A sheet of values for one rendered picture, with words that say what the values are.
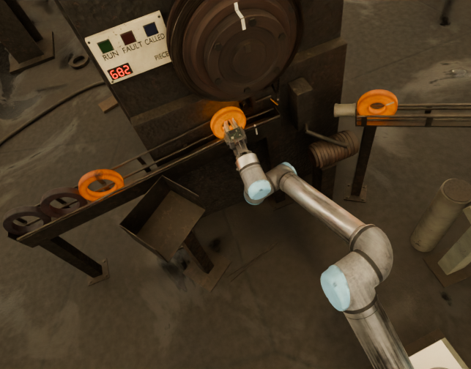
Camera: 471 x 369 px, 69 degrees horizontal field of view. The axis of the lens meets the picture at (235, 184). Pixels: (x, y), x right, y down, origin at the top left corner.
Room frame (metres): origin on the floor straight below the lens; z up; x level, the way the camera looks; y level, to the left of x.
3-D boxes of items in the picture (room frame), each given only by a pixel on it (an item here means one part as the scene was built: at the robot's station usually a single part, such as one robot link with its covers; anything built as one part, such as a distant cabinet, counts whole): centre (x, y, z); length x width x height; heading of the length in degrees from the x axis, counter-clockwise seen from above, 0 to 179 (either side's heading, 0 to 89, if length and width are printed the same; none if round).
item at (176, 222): (0.75, 0.31, 0.36); 0.26 x 0.20 x 0.72; 130
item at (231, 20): (0.95, -0.17, 1.11); 0.28 x 0.06 x 0.28; 95
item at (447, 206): (0.53, -0.84, 0.26); 0.12 x 0.12 x 0.52
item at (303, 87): (1.08, -0.39, 0.68); 0.11 x 0.08 x 0.24; 5
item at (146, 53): (1.13, 0.19, 1.15); 0.26 x 0.02 x 0.18; 95
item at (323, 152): (0.94, -0.50, 0.27); 0.22 x 0.13 x 0.53; 95
